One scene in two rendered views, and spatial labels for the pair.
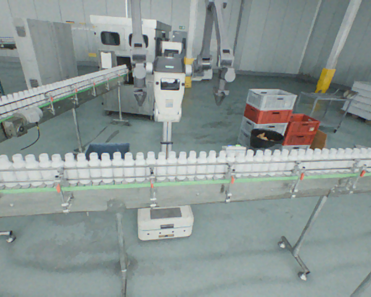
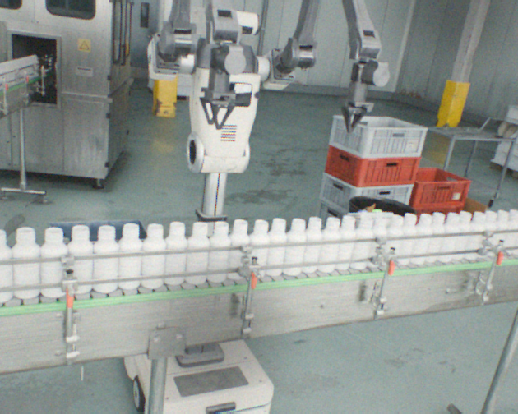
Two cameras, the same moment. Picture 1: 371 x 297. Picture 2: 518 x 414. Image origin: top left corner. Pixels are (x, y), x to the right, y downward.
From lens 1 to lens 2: 0.54 m
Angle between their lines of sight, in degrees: 15
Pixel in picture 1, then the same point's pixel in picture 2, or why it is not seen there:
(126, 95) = (34, 130)
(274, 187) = (452, 284)
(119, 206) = (174, 340)
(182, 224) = (252, 400)
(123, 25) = not seen: outside the picture
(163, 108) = (216, 144)
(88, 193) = (114, 313)
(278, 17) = not seen: outside the picture
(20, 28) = not seen: outside the picture
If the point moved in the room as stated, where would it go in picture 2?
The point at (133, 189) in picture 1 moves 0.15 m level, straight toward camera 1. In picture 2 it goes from (206, 298) to (229, 328)
